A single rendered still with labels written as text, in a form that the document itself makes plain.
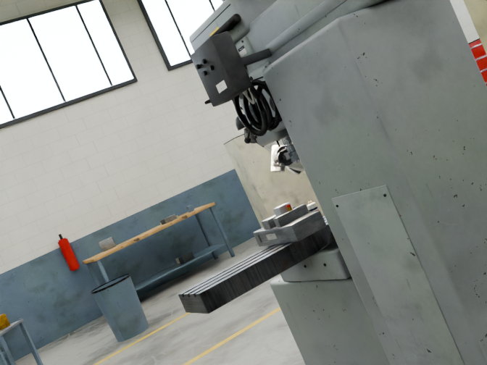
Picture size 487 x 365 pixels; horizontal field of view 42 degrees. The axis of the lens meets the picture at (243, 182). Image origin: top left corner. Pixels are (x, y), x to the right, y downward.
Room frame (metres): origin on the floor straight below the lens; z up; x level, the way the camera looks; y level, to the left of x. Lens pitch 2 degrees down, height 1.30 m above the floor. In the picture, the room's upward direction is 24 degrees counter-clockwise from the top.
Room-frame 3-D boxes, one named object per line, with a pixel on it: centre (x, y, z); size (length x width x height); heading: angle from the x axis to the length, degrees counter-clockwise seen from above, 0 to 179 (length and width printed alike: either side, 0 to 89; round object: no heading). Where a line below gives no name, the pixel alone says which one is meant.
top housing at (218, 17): (2.71, -0.25, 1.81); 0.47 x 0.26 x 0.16; 27
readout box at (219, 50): (2.30, -0.08, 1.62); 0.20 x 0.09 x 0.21; 27
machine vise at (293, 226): (2.68, -0.09, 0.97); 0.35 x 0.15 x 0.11; 26
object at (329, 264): (2.72, -0.24, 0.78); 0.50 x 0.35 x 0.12; 27
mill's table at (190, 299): (2.70, -0.19, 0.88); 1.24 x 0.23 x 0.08; 117
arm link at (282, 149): (2.81, -0.22, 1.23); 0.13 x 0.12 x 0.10; 103
